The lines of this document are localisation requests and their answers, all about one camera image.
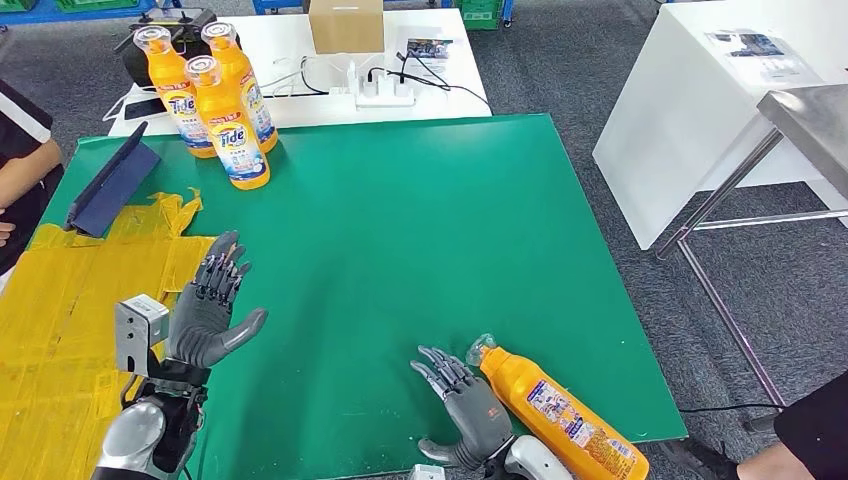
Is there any black carrying case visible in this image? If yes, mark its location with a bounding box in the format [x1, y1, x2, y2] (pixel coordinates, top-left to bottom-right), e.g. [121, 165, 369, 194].
[121, 25, 241, 91]

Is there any dark blue tablet case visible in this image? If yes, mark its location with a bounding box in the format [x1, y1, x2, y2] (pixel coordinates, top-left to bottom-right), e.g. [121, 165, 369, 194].
[64, 121, 163, 238]

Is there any stainless steel table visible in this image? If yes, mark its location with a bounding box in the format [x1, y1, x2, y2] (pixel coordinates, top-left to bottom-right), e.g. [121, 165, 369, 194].
[652, 84, 848, 432]

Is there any black charging cable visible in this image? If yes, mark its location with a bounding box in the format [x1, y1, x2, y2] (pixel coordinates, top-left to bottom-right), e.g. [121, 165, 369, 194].
[268, 55, 332, 100]

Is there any green table mat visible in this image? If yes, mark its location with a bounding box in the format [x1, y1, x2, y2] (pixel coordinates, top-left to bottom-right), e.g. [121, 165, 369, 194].
[39, 113, 689, 480]

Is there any black floor cable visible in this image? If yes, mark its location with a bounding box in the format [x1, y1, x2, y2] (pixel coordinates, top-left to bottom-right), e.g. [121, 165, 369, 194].
[678, 402, 788, 417]

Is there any person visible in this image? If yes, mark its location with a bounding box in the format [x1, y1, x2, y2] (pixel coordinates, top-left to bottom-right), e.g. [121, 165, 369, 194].
[735, 370, 848, 480]
[0, 79, 66, 280]

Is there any black power cable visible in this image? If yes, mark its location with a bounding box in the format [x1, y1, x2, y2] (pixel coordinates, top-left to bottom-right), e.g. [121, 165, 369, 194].
[366, 51, 494, 116]

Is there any black drone remote controller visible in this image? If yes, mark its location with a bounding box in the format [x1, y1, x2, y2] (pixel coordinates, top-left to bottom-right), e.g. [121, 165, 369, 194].
[112, 7, 219, 54]

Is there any white rectangular table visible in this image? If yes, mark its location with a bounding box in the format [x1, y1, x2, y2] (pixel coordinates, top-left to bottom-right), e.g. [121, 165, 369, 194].
[107, 7, 493, 138]

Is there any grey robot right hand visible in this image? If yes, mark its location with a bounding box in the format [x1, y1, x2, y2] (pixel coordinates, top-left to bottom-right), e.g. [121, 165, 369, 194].
[409, 344, 517, 472]

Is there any white charging cable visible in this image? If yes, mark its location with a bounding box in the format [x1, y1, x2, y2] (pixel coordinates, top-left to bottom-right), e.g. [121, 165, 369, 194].
[102, 54, 350, 125]

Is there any large printed leaflet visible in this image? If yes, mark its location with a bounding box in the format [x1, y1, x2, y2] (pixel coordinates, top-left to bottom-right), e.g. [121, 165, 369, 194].
[703, 27, 823, 87]

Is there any white panel-sided table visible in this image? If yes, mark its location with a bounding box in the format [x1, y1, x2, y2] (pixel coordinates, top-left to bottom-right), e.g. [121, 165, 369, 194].
[591, 0, 848, 252]

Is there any black smartphone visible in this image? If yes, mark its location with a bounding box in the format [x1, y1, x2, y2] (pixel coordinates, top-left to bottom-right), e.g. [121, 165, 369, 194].
[123, 97, 168, 122]

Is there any brown cardboard box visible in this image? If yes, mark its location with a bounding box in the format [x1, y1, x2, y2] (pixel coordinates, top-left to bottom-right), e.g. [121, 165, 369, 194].
[308, 0, 386, 56]

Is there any orange detergent bottle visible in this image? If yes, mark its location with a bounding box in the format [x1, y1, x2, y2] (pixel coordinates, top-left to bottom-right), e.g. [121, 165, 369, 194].
[184, 54, 272, 192]
[465, 333, 652, 480]
[200, 21, 280, 155]
[132, 26, 218, 160]

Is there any white power strip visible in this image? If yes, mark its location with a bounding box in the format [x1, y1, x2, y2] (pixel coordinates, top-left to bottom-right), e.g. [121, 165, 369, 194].
[354, 83, 417, 109]

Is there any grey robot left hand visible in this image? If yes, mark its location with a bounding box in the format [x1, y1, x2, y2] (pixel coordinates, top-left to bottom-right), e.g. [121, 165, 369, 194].
[165, 230, 270, 370]

